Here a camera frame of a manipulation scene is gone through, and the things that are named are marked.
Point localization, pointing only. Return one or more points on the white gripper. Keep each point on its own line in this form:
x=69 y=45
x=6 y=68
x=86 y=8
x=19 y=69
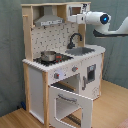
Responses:
x=79 y=18

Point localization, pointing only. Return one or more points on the white oven door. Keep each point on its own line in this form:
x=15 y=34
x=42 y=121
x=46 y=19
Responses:
x=62 y=103

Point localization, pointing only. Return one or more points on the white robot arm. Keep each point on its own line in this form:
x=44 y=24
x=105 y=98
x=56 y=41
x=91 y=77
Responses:
x=101 y=21

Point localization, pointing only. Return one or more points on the wooden toy kitchen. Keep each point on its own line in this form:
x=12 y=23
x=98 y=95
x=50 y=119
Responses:
x=39 y=78

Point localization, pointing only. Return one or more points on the toy microwave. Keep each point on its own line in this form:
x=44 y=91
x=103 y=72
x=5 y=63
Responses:
x=74 y=9

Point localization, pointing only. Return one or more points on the black toy faucet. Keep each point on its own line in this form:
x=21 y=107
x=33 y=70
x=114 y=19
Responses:
x=73 y=40

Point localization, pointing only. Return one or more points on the grey range hood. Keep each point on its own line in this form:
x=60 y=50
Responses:
x=48 y=18

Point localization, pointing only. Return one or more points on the grey toy sink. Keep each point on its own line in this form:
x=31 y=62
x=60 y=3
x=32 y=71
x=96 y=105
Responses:
x=79 y=51

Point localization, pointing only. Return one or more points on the black stove top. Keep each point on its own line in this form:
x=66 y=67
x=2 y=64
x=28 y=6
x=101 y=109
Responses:
x=59 y=58

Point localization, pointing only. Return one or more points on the silver toy pot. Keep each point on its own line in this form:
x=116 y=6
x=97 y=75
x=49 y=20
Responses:
x=48 y=55

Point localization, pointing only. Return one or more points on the right red stove knob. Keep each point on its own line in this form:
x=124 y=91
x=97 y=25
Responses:
x=74 y=69

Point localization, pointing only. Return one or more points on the red stove knob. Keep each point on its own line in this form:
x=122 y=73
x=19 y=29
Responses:
x=56 y=75
x=74 y=69

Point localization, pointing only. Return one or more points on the cabinet door with dispenser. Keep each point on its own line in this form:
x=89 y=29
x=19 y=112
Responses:
x=90 y=77

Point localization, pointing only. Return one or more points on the left red stove knob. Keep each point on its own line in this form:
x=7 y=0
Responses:
x=56 y=75

